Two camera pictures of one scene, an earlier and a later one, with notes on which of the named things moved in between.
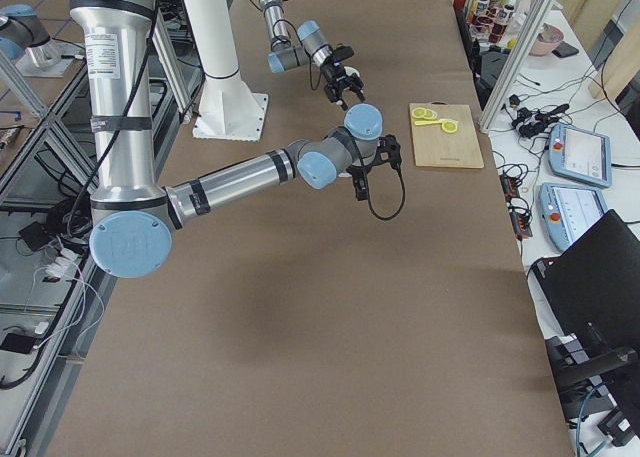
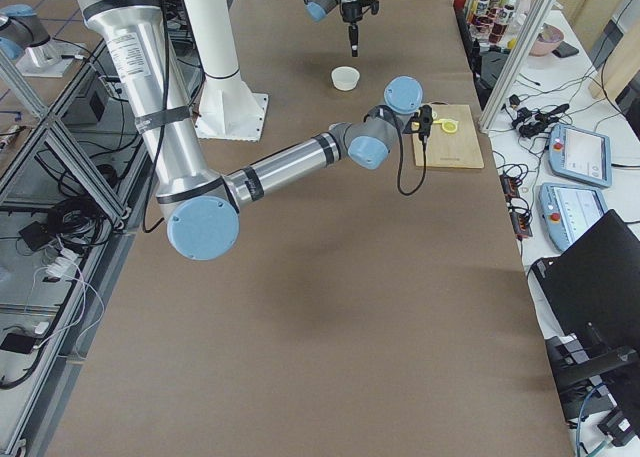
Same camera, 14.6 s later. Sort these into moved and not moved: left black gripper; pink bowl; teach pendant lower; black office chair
Moved: left black gripper
Not moved: pink bowl; black office chair; teach pendant lower
